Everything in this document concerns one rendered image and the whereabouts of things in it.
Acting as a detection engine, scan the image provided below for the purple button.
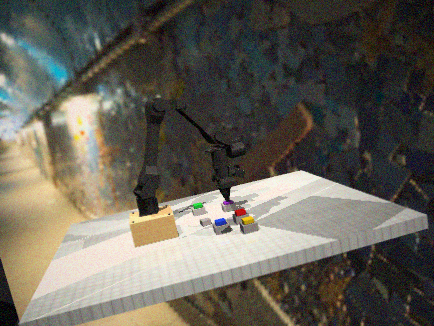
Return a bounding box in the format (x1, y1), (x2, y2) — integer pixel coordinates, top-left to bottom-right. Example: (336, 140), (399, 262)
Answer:
(221, 200), (237, 212)

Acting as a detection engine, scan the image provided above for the blue button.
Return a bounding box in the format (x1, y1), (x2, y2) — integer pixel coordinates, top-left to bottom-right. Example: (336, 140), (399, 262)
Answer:
(212, 218), (231, 235)

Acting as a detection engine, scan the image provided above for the green button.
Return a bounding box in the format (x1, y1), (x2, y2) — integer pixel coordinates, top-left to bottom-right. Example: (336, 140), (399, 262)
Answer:
(191, 202), (206, 217)

